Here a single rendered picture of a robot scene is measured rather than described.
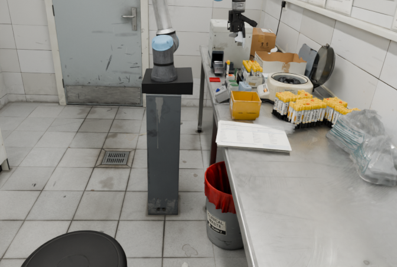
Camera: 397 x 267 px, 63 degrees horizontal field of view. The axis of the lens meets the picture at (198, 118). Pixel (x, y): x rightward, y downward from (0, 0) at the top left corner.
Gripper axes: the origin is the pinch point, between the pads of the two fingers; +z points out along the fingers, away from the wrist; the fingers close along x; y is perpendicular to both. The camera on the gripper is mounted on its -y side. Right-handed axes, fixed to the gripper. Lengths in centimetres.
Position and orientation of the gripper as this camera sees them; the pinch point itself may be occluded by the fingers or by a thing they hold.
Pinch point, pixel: (240, 45)
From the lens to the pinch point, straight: 193.8
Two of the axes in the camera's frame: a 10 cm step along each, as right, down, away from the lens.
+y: -9.8, 0.9, -1.6
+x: 1.8, 4.3, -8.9
